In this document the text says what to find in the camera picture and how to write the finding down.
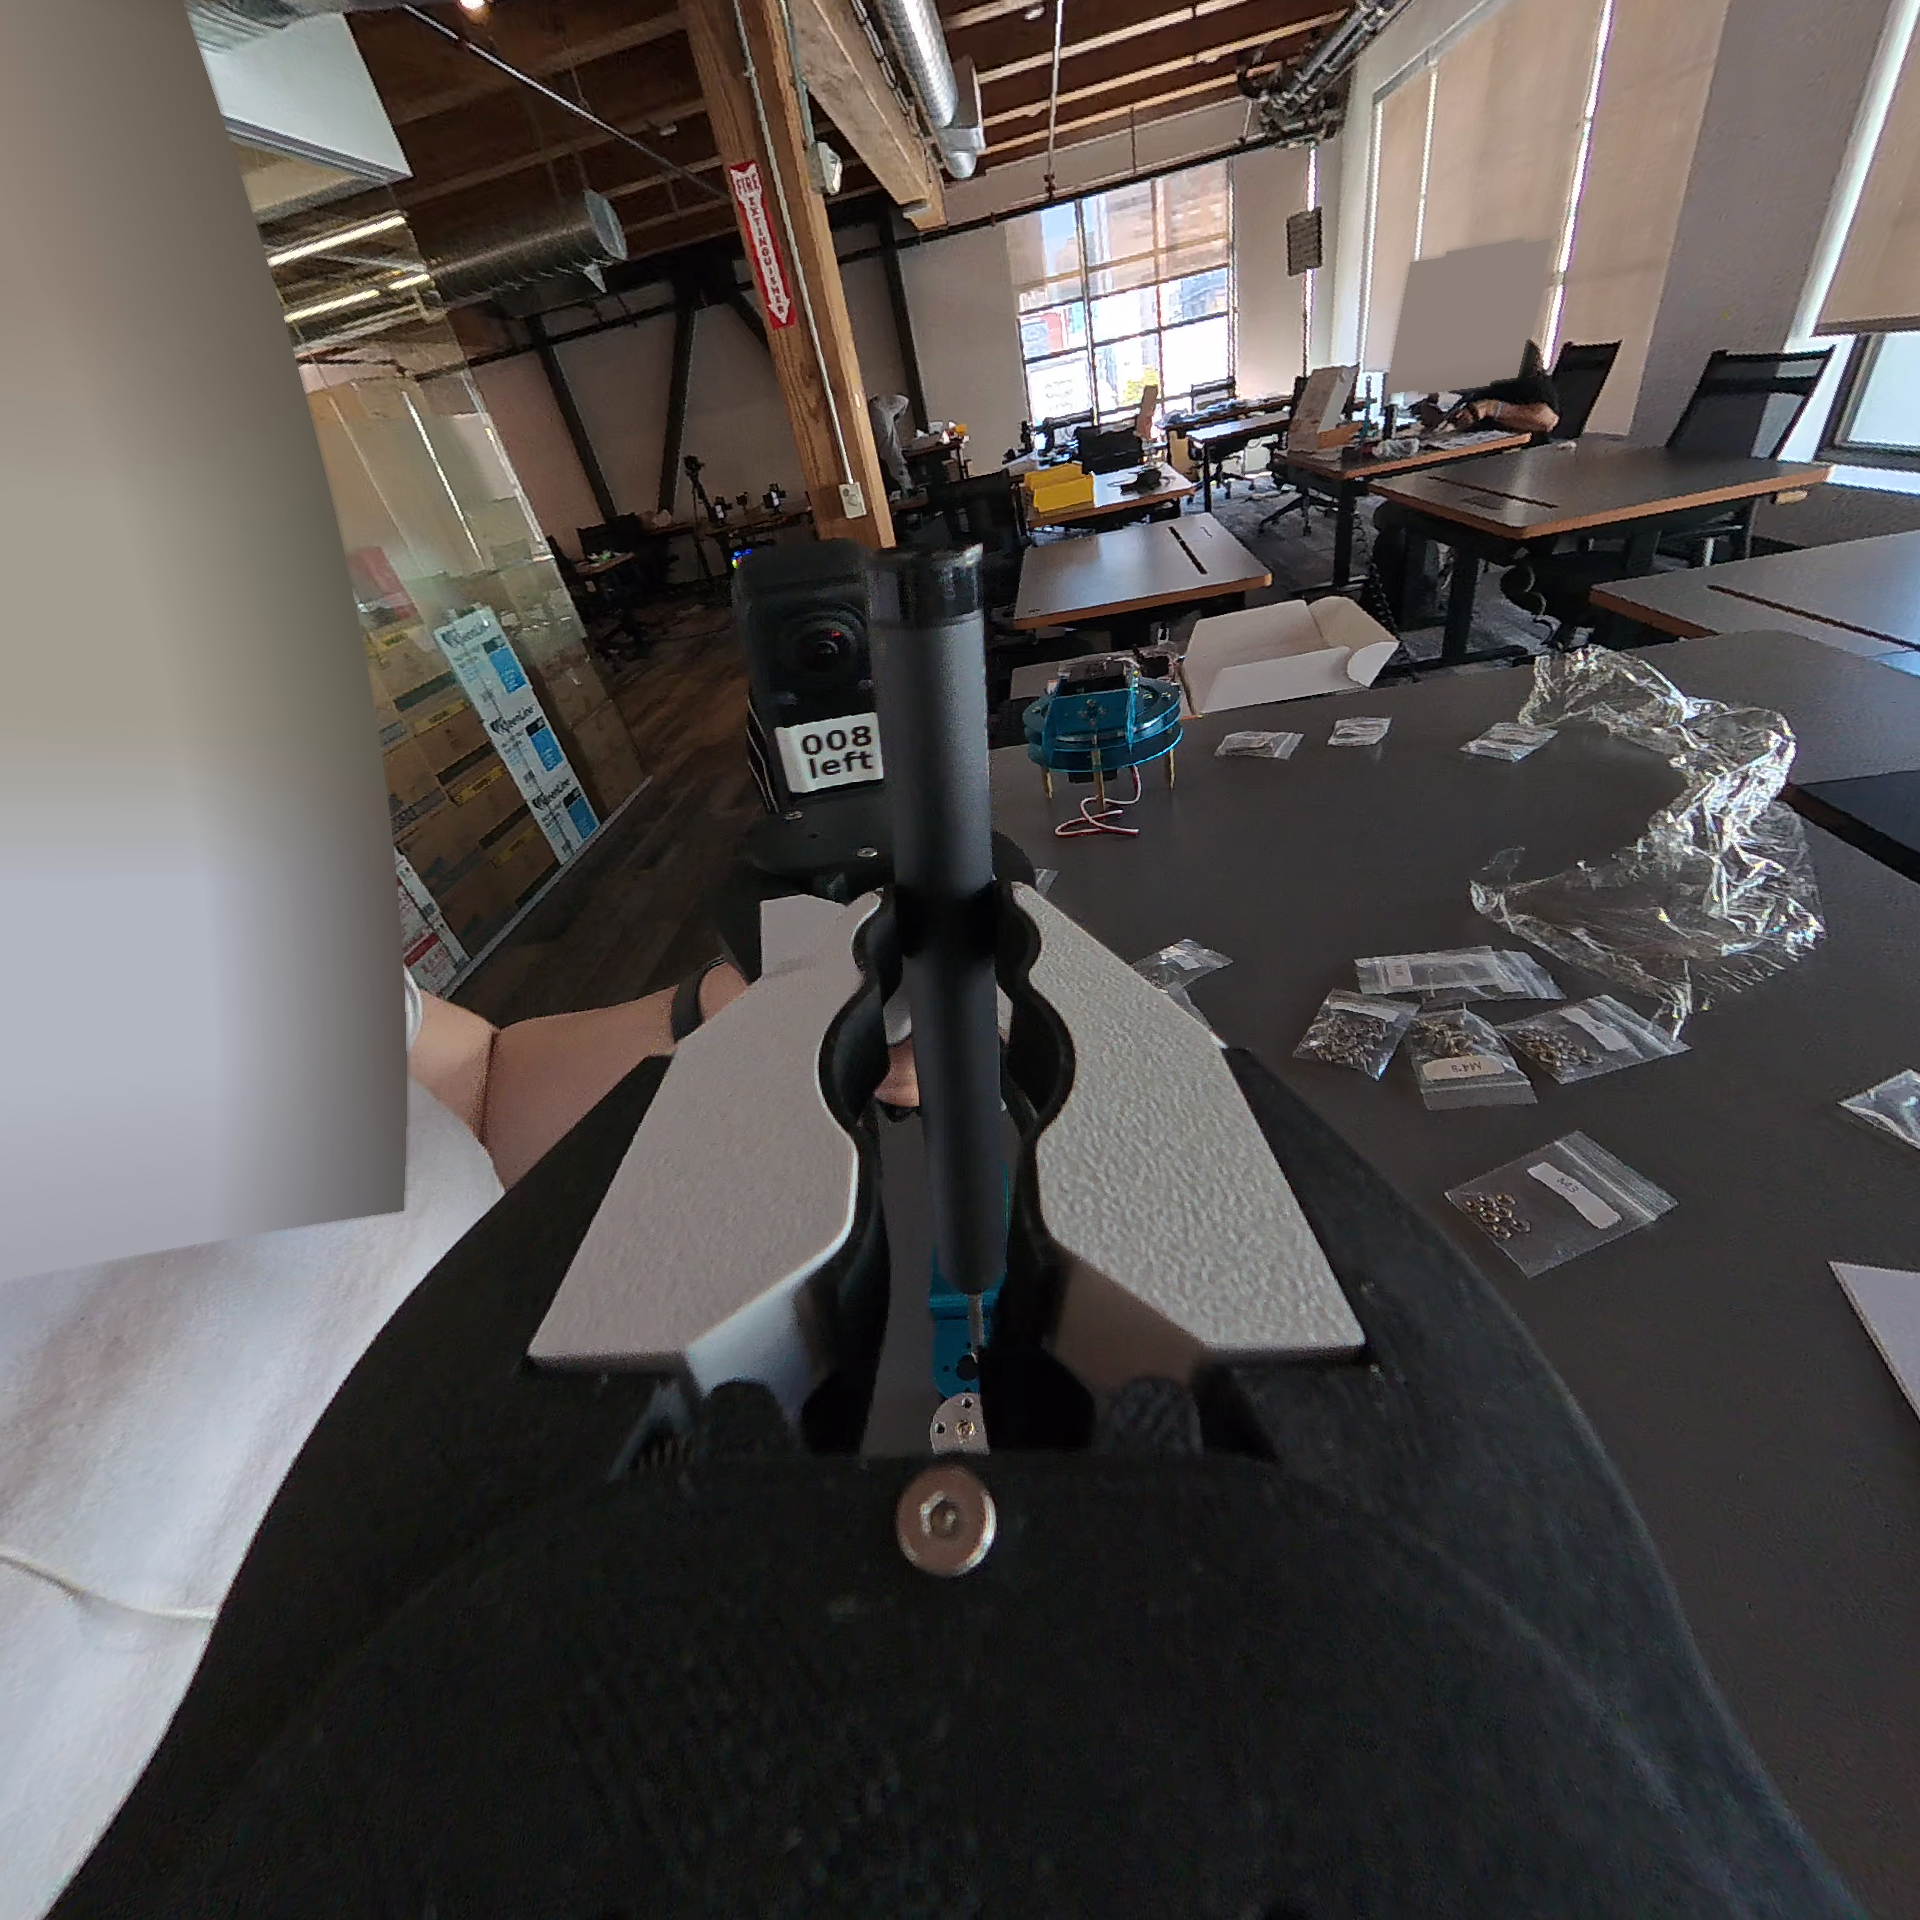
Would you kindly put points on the person's white shirt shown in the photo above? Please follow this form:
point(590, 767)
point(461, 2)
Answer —
point(146, 1421)

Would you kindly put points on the crumpled clear plastic wrap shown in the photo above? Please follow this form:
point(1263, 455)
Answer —
point(1725, 840)

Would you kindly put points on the silver spiral air duct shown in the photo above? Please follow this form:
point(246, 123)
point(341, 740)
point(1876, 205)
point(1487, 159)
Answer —
point(943, 76)
point(522, 252)

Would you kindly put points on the wooden column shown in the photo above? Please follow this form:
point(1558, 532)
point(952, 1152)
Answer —
point(791, 373)

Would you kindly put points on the black mesh office chair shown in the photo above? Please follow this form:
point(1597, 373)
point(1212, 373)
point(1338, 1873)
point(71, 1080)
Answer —
point(1582, 380)
point(1746, 392)

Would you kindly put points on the yellow plastic bin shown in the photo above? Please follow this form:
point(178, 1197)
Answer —
point(1056, 487)

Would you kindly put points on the blue metal bracket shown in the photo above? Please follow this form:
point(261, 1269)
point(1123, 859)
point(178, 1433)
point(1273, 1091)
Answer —
point(949, 1319)

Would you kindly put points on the person's left hand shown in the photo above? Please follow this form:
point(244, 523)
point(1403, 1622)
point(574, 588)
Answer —
point(897, 1083)

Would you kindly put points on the long background desk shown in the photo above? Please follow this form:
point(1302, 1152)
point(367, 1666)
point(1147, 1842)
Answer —
point(1595, 487)

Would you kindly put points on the long black metal rod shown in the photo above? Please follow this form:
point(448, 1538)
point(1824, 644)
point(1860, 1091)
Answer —
point(943, 747)

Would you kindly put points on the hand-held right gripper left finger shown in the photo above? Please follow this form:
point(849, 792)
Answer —
point(715, 1183)

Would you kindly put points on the small clear plastic parts bag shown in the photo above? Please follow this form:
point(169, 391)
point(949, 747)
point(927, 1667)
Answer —
point(1505, 740)
point(1595, 1034)
point(1352, 1034)
point(1362, 734)
point(1564, 1203)
point(1452, 976)
point(1459, 1069)
point(1183, 967)
point(1893, 1113)
point(1256, 740)

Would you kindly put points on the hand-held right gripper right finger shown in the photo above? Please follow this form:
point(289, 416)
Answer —
point(1183, 1169)

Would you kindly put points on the dark grey desk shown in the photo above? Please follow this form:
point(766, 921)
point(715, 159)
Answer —
point(1350, 871)

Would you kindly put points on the red white wall sign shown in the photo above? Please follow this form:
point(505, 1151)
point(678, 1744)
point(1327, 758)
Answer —
point(766, 252)

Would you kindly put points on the open white cardboard box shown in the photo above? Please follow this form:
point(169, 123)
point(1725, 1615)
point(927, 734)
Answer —
point(1281, 662)

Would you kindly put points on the blue toy robot base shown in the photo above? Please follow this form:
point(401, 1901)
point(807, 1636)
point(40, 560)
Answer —
point(1092, 718)

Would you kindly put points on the background desk with slot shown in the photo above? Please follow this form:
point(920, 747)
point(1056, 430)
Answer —
point(1136, 575)

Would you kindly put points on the open instruction booklet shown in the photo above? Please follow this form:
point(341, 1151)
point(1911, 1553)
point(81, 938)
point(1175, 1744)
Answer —
point(1882, 1331)

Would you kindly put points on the beige roller blind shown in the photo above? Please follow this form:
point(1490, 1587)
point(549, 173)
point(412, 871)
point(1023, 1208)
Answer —
point(1876, 178)
point(1504, 136)

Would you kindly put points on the round metal servo disc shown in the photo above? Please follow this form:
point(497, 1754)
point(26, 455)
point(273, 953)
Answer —
point(964, 1421)

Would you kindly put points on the stack of cardboard boxes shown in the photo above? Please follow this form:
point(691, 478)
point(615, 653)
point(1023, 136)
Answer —
point(477, 777)

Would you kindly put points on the person's left forearm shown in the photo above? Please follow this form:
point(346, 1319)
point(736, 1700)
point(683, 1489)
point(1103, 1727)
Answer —
point(590, 1080)

